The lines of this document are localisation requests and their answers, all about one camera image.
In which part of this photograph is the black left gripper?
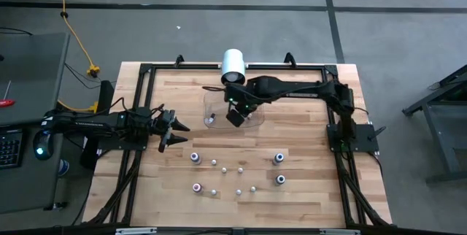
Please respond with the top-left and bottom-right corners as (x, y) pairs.
(146, 112), (191, 155)

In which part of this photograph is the clear plastic bin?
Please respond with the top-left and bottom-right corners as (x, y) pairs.
(202, 88), (266, 130)

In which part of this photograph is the black upright box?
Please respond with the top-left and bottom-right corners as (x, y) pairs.
(97, 80), (115, 114)

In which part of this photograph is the blue and white cup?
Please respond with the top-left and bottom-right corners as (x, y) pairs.
(58, 158), (71, 177)

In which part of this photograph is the black computer mouse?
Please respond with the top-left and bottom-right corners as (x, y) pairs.
(32, 130), (55, 162)

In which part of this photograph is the grey desk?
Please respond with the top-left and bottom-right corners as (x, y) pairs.
(0, 32), (71, 214)

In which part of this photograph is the backlit black keyboard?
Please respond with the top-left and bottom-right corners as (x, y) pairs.
(0, 128), (24, 171)

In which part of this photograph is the grey metal cart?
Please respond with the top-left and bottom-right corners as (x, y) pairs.
(401, 64), (467, 184)

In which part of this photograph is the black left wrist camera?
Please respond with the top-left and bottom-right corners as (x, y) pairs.
(160, 109), (177, 126)

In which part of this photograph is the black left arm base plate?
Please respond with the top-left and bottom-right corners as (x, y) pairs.
(82, 136), (149, 152)

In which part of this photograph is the black aluminium table frame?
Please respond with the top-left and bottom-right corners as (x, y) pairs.
(82, 61), (393, 235)

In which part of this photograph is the yellow extension cord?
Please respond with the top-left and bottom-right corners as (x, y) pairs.
(50, 0), (101, 114)

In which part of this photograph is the silver metal bracket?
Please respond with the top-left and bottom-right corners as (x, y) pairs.
(115, 227), (158, 235)
(320, 228), (361, 235)

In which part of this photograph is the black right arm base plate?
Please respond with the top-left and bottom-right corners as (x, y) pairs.
(326, 123), (387, 155)

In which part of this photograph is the red-handled screwdriver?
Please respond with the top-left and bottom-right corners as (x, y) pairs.
(0, 80), (17, 109)

